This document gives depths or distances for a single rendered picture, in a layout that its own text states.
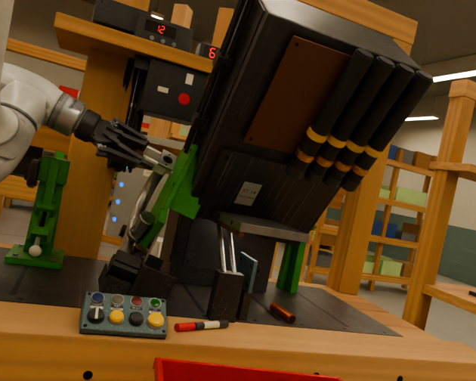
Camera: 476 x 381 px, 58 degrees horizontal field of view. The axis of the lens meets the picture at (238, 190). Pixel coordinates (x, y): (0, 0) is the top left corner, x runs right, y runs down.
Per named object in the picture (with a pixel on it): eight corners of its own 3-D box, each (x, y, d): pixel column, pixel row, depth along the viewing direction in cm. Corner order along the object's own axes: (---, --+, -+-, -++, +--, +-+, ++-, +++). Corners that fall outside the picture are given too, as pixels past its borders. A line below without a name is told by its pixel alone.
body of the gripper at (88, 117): (78, 122, 97) (115, 140, 100) (90, 100, 103) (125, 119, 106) (68, 142, 101) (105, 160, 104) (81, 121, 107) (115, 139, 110)
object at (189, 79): (198, 123, 125) (208, 73, 125) (140, 109, 120) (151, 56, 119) (188, 125, 137) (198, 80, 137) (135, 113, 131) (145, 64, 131)
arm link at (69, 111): (69, 85, 100) (93, 98, 102) (58, 111, 106) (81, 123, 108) (54, 107, 94) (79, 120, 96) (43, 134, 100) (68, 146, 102)
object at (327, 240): (330, 246, 1161) (336, 220, 1159) (350, 254, 1089) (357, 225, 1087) (295, 241, 1107) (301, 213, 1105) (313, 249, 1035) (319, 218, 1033)
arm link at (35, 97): (61, 106, 107) (36, 145, 100) (-2, 73, 102) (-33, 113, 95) (69, 81, 99) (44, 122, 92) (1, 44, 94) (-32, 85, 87)
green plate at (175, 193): (185, 240, 100) (225, 159, 101) (153, 226, 97) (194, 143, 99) (175, 231, 110) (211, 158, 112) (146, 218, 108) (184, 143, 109)
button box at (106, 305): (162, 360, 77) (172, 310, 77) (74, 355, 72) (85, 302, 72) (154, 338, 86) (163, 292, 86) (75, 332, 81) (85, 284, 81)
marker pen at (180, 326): (224, 325, 91) (225, 318, 91) (228, 328, 90) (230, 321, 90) (172, 329, 83) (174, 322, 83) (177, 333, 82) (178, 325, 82)
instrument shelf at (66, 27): (345, 113, 140) (348, 101, 140) (53, 26, 109) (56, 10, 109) (308, 119, 164) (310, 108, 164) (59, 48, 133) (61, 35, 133)
